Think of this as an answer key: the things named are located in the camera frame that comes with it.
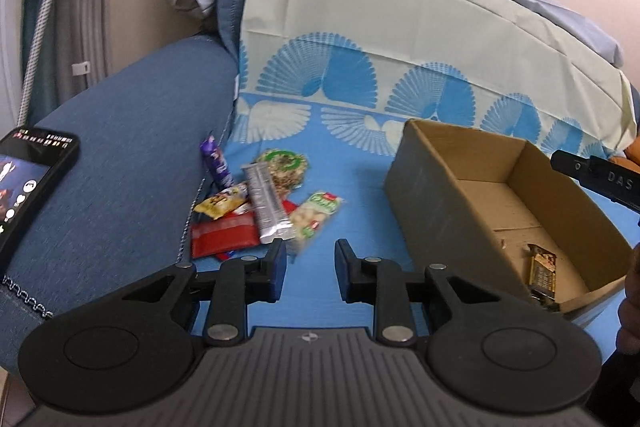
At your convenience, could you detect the purple snack packet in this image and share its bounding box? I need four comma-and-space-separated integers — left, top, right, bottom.
199, 134, 235, 189

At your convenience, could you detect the black smartphone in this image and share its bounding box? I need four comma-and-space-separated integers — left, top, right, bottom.
0, 126, 81, 276

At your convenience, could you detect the blue denim pillow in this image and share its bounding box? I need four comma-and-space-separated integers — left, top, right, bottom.
216, 0, 257, 54

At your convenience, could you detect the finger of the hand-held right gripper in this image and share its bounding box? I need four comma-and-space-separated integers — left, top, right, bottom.
550, 149, 640, 208

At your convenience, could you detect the yellow snack packet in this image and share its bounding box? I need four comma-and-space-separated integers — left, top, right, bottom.
194, 183, 250, 221

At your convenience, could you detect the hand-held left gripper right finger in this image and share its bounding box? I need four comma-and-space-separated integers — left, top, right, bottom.
334, 238, 502, 349

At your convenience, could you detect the red snack packet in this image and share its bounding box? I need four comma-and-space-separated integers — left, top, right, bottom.
190, 199, 299, 260

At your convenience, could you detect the brown gold snack bar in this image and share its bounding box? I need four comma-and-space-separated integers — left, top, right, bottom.
526, 244, 559, 301

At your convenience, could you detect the green peanut packet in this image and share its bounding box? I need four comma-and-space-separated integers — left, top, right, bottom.
290, 191, 346, 254

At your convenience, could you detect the striped white cord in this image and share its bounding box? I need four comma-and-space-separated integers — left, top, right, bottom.
19, 0, 67, 128

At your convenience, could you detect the silver snack bar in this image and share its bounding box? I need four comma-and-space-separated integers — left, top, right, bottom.
241, 162, 295, 246

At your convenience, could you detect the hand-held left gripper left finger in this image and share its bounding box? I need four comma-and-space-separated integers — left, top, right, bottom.
120, 238, 289, 349

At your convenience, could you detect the brown cardboard box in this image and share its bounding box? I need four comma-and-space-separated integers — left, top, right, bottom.
384, 119, 635, 316

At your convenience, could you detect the round green nut cake packet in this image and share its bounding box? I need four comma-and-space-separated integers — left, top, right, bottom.
255, 148, 310, 198

